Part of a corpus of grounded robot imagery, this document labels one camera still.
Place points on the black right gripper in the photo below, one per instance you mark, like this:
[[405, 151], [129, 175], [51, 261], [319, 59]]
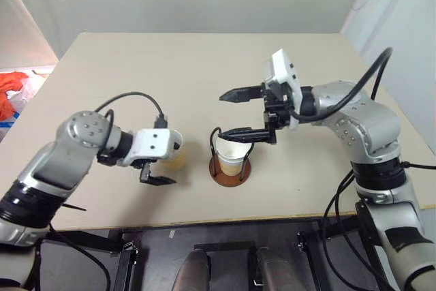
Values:
[[277, 114]]

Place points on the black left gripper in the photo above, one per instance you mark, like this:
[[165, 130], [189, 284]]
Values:
[[146, 170]]

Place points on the beige paper cup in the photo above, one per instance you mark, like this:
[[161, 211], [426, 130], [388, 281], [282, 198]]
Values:
[[231, 168], [175, 159]]

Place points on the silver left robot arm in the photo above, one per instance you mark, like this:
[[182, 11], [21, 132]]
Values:
[[51, 161]]

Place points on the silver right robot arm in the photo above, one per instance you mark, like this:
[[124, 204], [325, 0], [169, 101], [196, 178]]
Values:
[[374, 117]]

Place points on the white paper cup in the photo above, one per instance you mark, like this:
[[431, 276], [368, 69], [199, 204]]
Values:
[[233, 151]]

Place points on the small white sticker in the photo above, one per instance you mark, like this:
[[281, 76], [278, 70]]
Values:
[[171, 234]]

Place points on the black zip tie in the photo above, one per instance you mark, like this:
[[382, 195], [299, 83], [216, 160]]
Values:
[[75, 207]]

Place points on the dark rounded shape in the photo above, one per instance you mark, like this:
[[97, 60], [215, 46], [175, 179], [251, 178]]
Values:
[[193, 270], [274, 270]]

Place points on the white plastic bag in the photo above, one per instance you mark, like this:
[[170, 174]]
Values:
[[32, 86]]

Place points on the orange cloth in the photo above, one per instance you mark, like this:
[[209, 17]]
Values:
[[12, 91]]

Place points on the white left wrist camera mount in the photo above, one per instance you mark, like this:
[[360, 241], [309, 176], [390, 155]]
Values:
[[153, 141]]

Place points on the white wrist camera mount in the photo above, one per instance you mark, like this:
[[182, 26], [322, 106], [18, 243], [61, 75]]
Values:
[[284, 73], [153, 141]]

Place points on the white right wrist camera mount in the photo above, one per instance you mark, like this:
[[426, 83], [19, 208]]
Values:
[[284, 73]]

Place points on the black metal table frame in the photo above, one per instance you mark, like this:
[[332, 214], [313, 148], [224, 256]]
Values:
[[128, 263]]

